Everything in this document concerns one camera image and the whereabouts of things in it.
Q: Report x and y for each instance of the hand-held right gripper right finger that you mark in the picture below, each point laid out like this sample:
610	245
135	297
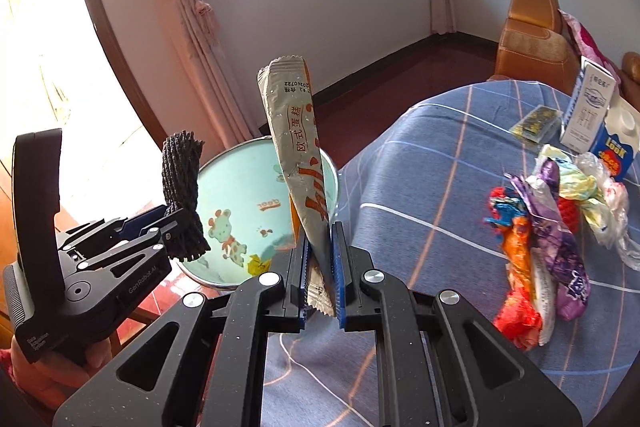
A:
340	277

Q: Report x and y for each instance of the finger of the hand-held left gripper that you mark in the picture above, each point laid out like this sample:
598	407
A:
142	219
145	267

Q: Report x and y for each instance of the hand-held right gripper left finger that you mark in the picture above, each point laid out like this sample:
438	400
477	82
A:
301	267

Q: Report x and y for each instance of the black foam net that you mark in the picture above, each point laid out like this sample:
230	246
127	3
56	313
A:
180	187

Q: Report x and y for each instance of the light green cartoon trash bin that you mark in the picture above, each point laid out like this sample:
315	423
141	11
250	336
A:
235	187

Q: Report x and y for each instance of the long beige cake wrapper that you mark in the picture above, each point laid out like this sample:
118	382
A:
295	147

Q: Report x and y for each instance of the red foam net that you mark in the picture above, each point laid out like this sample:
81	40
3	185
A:
569	214

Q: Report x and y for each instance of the pale yellow plastic bag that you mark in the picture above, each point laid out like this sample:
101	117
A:
575	179

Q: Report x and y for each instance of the person's left hand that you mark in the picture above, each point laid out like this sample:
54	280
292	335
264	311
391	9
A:
60	382

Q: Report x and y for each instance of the blue plaid tablecloth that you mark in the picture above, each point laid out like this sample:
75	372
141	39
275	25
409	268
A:
425	187

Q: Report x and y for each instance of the blue foil wrapper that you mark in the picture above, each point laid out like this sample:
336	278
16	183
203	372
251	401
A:
502	209

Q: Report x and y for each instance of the orange snack wrapper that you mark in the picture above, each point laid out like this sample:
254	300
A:
517	257

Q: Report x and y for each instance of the long pink curtain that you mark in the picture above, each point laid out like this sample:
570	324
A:
200	47

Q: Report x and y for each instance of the white plastic wrapper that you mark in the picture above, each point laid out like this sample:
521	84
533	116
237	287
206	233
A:
542	302

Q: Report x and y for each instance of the purple snack wrapper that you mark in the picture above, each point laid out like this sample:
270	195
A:
570	277

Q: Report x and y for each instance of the black green snack packet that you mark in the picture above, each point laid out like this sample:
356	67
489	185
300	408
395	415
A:
534	123

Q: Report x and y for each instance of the clear plastic bag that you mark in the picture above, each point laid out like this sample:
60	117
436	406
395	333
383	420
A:
627	247

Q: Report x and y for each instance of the brown leather armchair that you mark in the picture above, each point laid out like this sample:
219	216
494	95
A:
532	47

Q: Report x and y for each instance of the white milk carton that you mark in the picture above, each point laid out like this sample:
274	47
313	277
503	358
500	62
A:
587	107

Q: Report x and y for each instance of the blue and white carton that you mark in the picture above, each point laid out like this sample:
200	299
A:
617	147

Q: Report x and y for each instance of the pink floral pillow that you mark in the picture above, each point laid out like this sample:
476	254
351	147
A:
587	39

